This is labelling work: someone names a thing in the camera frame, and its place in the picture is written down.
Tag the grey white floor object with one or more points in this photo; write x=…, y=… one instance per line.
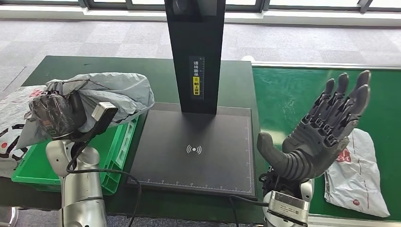
x=11, y=217

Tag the green plastic crate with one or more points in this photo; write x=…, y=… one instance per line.
x=112, y=150

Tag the green conveyor belt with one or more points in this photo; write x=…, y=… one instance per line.
x=282, y=94

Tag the grey parcel bag dark red print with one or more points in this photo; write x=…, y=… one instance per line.
x=119, y=91

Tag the white round conveyor cap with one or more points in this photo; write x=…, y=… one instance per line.
x=247, y=59

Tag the black inbound scanner machine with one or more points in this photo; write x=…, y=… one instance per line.
x=194, y=169

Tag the dark green table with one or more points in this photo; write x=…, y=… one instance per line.
x=109, y=65

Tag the dark window frame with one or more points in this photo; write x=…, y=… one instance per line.
x=84, y=3

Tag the white window sill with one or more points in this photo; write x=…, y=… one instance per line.
x=47, y=12

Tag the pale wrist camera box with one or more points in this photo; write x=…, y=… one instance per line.
x=101, y=111
x=288, y=206

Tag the grey parcel bag red logo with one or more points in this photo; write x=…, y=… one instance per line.
x=354, y=181

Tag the large white printed parcel bag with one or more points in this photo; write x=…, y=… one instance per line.
x=12, y=106

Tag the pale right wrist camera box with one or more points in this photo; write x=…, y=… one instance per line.
x=288, y=206

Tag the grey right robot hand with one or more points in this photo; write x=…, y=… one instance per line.
x=313, y=150

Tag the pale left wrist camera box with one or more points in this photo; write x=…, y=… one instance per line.
x=101, y=111

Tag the black yellow label sticker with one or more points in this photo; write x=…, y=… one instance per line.
x=196, y=87

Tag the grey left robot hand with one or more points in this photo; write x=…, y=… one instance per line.
x=58, y=114

